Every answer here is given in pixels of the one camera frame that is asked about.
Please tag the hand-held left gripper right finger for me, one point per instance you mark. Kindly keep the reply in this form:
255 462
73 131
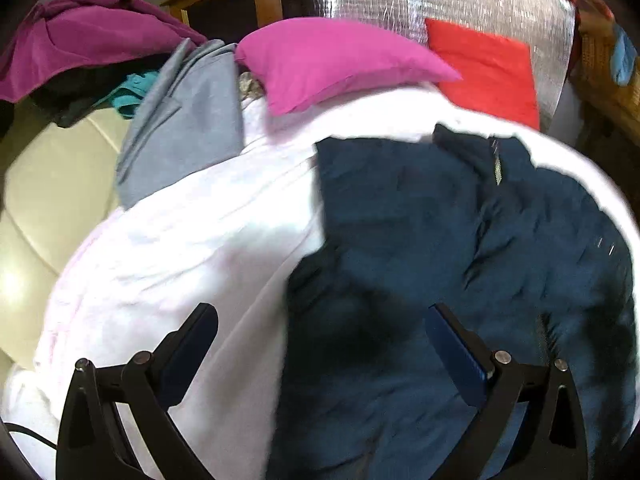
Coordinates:
457 360

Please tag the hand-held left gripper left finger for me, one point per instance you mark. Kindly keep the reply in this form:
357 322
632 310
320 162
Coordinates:
192 355

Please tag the navy blue jacket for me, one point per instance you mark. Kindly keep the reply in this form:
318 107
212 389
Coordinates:
400 235

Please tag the white blanket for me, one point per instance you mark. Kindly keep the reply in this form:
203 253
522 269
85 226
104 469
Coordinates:
200 240

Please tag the cream leather sofa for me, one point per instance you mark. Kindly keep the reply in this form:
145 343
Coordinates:
55 200

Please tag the grey garment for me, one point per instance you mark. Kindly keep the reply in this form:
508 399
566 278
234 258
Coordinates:
185 125

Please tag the teal garment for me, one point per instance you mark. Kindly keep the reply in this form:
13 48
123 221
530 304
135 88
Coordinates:
132 95

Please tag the red pillow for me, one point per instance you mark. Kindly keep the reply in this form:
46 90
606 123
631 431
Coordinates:
490 75

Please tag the black garment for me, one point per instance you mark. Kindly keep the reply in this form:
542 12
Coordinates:
75 92

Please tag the wicker basket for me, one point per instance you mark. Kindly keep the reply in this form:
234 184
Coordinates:
600 90

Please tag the magenta pillow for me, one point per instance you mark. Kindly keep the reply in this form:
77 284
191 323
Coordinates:
325 65

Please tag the magenta fleece jacket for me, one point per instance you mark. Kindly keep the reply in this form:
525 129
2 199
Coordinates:
100 35

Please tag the light blue cloth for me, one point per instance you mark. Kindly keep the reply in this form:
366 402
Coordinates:
625 57

